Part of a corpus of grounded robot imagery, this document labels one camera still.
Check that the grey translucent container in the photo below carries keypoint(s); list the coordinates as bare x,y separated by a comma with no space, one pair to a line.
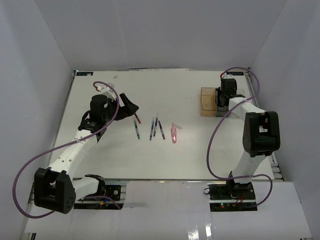
221,114

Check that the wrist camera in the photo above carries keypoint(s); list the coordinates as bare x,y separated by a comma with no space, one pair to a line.
106,91
226,75

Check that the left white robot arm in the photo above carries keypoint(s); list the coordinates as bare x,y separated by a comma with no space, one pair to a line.
54,186

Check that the aluminium table frame rail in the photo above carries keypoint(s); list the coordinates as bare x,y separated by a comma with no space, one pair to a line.
253,89

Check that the blue gel pen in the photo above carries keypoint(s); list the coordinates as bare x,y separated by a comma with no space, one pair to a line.
152,129

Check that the brown translucent container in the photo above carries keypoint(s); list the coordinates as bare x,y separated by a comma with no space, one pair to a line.
208,102

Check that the green gel pen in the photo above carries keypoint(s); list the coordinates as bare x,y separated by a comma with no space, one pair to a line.
136,130

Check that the black gel pen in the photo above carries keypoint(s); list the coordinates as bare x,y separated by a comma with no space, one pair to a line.
155,124

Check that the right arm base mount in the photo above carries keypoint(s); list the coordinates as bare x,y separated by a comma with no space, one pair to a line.
231,197

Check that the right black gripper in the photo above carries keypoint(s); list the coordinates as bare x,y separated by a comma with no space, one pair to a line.
220,93

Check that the purple gel pen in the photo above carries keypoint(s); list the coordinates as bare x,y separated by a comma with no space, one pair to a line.
161,130

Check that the right blue table label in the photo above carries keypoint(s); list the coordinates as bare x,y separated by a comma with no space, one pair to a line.
238,73

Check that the pink translucent correction tape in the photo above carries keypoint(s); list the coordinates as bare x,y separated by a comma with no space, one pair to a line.
173,133

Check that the left blue table label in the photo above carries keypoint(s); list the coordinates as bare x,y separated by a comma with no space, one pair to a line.
84,73

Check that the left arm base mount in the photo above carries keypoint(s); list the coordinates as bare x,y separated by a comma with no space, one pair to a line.
108,197

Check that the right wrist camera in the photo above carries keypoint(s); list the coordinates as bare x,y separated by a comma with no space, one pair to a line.
226,75

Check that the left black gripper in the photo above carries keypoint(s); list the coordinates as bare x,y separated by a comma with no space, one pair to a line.
129,109

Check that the red gel pen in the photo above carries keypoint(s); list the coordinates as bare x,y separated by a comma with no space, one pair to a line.
137,118

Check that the blue table label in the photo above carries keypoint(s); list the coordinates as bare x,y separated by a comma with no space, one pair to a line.
238,73
84,73

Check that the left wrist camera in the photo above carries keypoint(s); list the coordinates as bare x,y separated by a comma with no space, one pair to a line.
106,91

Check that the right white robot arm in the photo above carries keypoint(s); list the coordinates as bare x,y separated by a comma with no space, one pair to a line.
260,138

